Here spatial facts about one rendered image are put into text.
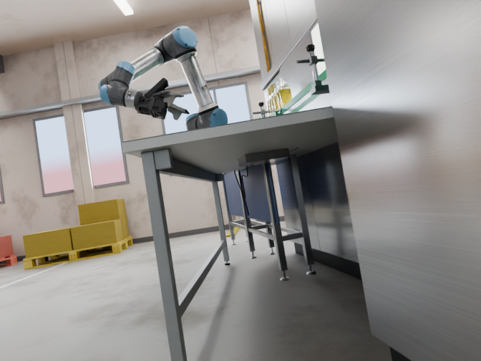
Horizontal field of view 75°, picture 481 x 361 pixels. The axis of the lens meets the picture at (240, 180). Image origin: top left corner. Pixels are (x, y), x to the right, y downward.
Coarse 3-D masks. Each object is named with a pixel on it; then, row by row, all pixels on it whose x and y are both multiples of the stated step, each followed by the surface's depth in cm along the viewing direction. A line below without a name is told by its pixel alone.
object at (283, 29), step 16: (272, 0) 213; (288, 0) 189; (304, 0) 170; (256, 16) 248; (272, 16) 217; (288, 16) 192; (304, 16) 173; (256, 32) 253; (272, 32) 221; (288, 32) 195; (304, 32) 171; (272, 48) 225; (288, 48) 193; (272, 64) 230; (272, 80) 235
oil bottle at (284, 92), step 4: (280, 88) 175; (284, 88) 174; (288, 88) 174; (280, 92) 175; (284, 92) 174; (288, 92) 174; (280, 96) 176; (284, 96) 173; (288, 96) 174; (280, 100) 177; (284, 100) 173; (288, 100) 174; (284, 104) 173
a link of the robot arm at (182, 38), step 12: (168, 36) 153; (180, 36) 148; (192, 36) 153; (168, 48) 155; (180, 48) 151; (192, 48) 152; (180, 60) 155; (192, 60) 155; (192, 72) 156; (192, 84) 158; (204, 84) 159; (204, 96) 159; (204, 108) 159; (216, 108) 161; (204, 120) 161; (216, 120) 159
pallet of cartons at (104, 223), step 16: (80, 208) 450; (96, 208) 452; (112, 208) 454; (80, 224) 449; (96, 224) 414; (112, 224) 417; (32, 240) 402; (48, 240) 406; (64, 240) 409; (80, 240) 411; (96, 240) 413; (112, 240) 416; (128, 240) 467; (32, 256) 401; (64, 256) 469; (80, 256) 440; (96, 256) 410
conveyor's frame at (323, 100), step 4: (320, 96) 127; (324, 96) 124; (328, 96) 121; (316, 100) 130; (320, 100) 127; (324, 100) 124; (328, 100) 122; (308, 104) 138; (312, 104) 134; (316, 104) 131; (320, 104) 128; (324, 104) 125; (328, 104) 122; (304, 108) 142; (308, 108) 138; (312, 108) 135
